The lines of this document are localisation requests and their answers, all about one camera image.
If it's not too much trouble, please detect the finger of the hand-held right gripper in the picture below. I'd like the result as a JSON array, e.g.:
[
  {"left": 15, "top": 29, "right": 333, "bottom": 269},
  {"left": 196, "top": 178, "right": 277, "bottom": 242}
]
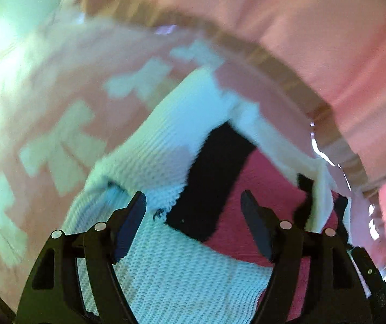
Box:
[{"left": 348, "top": 245, "right": 386, "bottom": 308}]

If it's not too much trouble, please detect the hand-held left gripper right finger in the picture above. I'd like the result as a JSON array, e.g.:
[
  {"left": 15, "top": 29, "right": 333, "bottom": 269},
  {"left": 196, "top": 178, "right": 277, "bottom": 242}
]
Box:
[{"left": 240, "top": 189, "right": 374, "bottom": 324}]

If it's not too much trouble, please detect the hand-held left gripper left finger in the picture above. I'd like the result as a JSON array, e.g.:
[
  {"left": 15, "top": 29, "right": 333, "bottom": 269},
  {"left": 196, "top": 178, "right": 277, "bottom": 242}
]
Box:
[{"left": 15, "top": 191, "right": 148, "bottom": 324}]

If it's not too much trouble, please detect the white pink black knit sweater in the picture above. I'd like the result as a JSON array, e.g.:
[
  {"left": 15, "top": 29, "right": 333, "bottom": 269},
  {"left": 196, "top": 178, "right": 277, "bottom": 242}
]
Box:
[{"left": 61, "top": 69, "right": 353, "bottom": 324}]

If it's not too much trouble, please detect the pink bow-print bedsheet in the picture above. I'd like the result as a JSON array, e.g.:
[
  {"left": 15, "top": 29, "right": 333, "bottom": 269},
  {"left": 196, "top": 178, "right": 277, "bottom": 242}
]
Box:
[{"left": 0, "top": 13, "right": 386, "bottom": 311}]

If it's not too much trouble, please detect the pink cloth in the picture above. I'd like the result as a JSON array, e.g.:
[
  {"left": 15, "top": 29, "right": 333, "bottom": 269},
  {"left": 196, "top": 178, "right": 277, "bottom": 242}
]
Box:
[{"left": 85, "top": 0, "right": 386, "bottom": 257}]

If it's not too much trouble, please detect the white cloth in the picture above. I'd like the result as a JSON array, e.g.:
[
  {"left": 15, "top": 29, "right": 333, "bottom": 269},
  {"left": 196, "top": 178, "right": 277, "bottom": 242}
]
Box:
[{"left": 0, "top": 0, "right": 73, "bottom": 75}]

